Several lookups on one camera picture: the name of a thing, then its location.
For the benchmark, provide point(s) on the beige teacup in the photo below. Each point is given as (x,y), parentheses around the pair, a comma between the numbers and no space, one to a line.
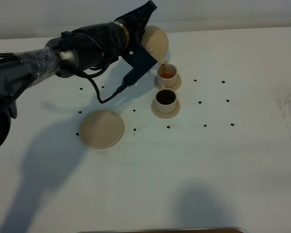
(165,101)
(167,75)

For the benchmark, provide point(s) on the beige teapot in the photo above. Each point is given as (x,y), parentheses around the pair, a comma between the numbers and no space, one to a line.
(156,43)

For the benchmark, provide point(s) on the far beige teacup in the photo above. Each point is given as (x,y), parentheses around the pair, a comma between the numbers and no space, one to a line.
(167,75)

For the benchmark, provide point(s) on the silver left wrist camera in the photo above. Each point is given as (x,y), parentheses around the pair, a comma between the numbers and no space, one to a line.
(141,62)

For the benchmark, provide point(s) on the beige cup saucer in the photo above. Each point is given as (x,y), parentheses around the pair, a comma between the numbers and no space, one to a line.
(175,87)
(162,115)

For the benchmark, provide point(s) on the near beige teacup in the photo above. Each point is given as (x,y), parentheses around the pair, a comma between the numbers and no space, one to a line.
(165,101)

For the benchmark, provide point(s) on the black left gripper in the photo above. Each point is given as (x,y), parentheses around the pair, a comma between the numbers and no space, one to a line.
(128,28)

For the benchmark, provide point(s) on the near beige cup saucer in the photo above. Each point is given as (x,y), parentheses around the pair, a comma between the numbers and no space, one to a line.
(162,115)

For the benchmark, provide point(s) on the far beige cup saucer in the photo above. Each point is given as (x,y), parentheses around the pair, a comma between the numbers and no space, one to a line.
(175,87)

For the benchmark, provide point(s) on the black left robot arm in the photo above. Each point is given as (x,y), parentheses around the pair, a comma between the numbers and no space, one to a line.
(86,52)

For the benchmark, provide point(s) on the beige teapot saucer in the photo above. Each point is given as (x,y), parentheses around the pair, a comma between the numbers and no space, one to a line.
(101,129)

